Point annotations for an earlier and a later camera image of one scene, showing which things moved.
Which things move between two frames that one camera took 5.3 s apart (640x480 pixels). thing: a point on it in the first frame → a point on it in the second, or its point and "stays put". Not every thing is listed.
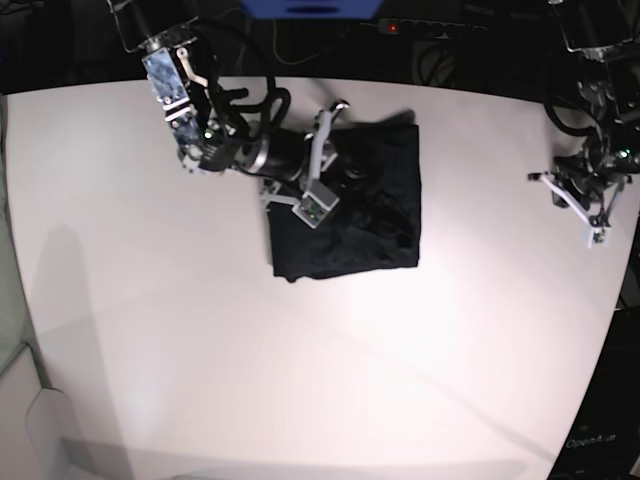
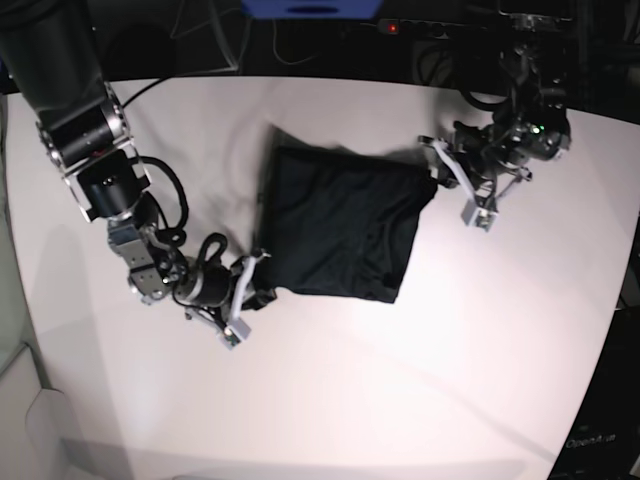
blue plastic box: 313,10 stays put
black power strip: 435,29 stays put
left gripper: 590,194 → 490,156
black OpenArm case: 605,444 stays put
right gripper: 293,164 → 212,292
